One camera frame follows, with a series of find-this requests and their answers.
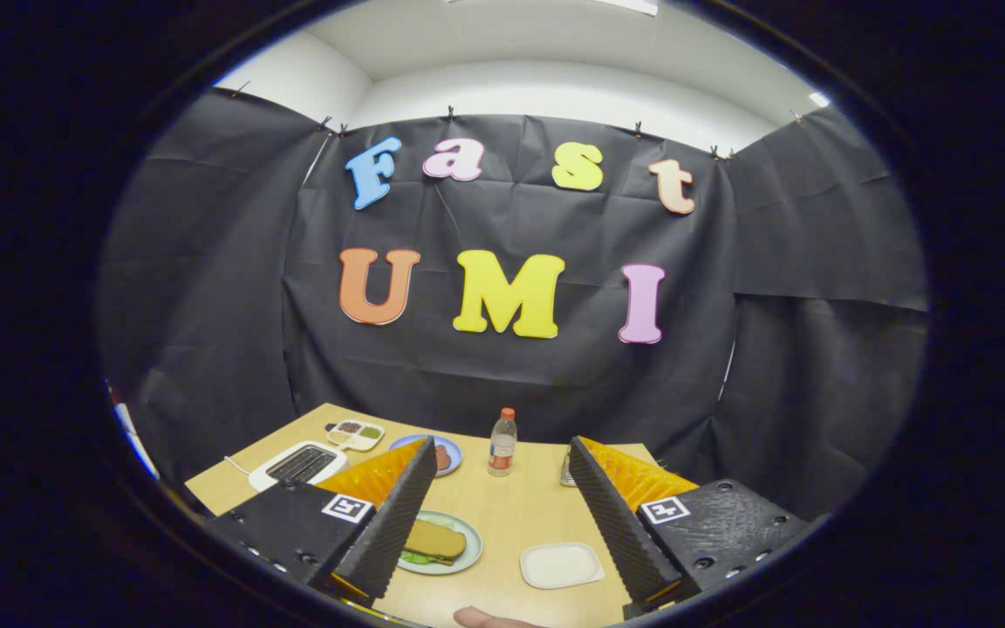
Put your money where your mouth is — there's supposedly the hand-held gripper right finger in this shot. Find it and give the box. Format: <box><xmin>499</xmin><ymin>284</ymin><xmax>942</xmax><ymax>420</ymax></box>
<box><xmin>568</xmin><ymin>434</ymin><xmax>813</xmax><ymax>616</ymax></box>

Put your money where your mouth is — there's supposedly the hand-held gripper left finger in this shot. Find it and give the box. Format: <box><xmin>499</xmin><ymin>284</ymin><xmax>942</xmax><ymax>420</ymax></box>
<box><xmin>206</xmin><ymin>436</ymin><xmax>440</xmax><ymax>607</ymax></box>

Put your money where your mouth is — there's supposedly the blue round plate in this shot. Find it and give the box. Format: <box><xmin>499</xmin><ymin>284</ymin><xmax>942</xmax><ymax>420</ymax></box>
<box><xmin>388</xmin><ymin>434</ymin><xmax>463</xmax><ymax>478</ymax></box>

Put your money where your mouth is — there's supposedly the white divided condiment tray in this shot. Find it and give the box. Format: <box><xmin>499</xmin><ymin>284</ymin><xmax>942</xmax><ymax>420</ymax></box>
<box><xmin>325</xmin><ymin>419</ymin><xmax>386</xmax><ymax>453</ymax></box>

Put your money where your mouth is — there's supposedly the pale green round plate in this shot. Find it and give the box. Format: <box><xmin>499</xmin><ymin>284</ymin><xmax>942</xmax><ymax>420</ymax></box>
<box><xmin>395</xmin><ymin>510</ymin><xmax>484</xmax><ymax>577</ymax></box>

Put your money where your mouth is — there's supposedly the dark brown toast slice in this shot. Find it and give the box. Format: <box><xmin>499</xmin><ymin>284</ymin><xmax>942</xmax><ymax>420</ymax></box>
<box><xmin>402</xmin><ymin>519</ymin><xmax>468</xmax><ymax>563</ymax></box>

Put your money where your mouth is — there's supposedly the white toaster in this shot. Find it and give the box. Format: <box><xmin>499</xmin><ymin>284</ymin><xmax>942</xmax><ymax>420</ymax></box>
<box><xmin>246</xmin><ymin>440</ymin><xmax>350</xmax><ymax>494</ymax></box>

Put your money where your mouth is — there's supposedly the white square plate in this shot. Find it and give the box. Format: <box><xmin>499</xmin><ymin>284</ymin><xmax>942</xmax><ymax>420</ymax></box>
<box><xmin>519</xmin><ymin>542</ymin><xmax>606</xmax><ymax>591</ymax></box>

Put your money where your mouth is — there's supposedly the clear bottle with red cap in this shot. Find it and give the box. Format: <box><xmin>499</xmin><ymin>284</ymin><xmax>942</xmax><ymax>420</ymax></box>
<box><xmin>487</xmin><ymin>407</ymin><xmax>519</xmax><ymax>478</ymax></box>

